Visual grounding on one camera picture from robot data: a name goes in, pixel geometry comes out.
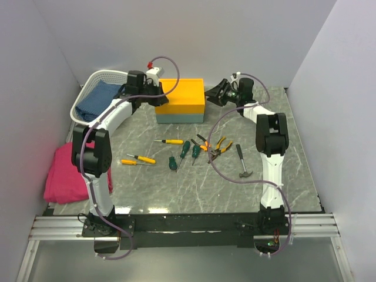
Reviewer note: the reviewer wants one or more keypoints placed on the white plastic basket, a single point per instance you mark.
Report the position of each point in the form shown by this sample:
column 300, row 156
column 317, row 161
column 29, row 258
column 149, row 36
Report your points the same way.
column 108, row 76

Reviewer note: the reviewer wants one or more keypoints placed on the orange black long-nose pliers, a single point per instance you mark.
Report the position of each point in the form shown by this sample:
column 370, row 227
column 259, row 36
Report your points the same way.
column 214, row 153

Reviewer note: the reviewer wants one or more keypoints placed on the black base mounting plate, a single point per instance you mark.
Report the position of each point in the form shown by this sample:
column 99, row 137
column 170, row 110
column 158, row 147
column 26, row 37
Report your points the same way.
column 188, row 229

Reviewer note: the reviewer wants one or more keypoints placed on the green screwdriver right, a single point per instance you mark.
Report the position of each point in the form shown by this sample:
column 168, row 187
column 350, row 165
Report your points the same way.
column 195, row 153

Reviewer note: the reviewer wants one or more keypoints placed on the orange black pliers small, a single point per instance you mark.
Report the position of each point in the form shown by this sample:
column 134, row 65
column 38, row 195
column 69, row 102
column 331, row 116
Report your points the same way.
column 205, row 144

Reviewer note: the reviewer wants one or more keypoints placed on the yellow screwdriver middle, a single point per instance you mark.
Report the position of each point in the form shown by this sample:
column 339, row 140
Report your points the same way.
column 143, row 159

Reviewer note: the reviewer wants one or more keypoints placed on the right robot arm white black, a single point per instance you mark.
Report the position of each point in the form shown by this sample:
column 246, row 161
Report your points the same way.
column 271, row 142

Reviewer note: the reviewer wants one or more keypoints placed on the yellow screwdriver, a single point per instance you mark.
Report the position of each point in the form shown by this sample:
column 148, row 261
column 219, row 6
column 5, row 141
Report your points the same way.
column 171, row 141
column 133, row 162
column 143, row 159

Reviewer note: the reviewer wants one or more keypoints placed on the green screwdriver long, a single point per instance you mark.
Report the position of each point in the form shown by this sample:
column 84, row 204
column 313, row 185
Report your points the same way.
column 185, row 149

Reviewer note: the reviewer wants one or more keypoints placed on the green screwdriver short left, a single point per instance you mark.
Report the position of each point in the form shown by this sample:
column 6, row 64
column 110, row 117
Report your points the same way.
column 172, row 163

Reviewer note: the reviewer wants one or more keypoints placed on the orange grey drawer box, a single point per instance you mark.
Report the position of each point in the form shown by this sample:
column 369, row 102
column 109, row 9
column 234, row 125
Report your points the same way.
column 186, row 104

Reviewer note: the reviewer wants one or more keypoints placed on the small black hammer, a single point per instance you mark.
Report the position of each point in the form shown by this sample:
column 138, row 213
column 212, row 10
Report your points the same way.
column 245, row 173

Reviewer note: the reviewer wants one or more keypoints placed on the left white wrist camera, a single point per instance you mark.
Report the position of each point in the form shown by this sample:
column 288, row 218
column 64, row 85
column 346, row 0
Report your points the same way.
column 154, row 73

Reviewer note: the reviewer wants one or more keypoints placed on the blue cloth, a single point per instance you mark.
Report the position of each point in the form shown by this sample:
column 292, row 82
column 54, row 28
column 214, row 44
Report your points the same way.
column 97, row 100

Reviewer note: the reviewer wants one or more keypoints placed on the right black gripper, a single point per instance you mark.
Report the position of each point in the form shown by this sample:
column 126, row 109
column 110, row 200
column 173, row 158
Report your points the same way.
column 213, row 93

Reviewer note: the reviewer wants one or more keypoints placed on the pink folded cloth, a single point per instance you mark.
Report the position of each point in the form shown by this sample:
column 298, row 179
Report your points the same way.
column 64, row 184

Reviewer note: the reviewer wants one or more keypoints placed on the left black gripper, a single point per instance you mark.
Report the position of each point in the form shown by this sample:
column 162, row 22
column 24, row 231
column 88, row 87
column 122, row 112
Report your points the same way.
column 159, row 101

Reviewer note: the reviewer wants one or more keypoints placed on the yellow screwdriver upper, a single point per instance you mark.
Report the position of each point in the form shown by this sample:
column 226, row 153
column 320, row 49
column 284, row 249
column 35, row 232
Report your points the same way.
column 171, row 141

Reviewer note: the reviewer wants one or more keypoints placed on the aluminium rail frame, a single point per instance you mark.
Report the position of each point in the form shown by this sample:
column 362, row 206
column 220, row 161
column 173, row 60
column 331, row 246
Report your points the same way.
column 64, row 228

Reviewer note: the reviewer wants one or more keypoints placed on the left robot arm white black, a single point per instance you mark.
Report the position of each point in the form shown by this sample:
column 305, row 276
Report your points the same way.
column 92, row 153

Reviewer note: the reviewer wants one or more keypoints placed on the yellow screwdriver lower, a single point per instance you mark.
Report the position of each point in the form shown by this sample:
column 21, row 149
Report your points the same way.
column 133, row 162

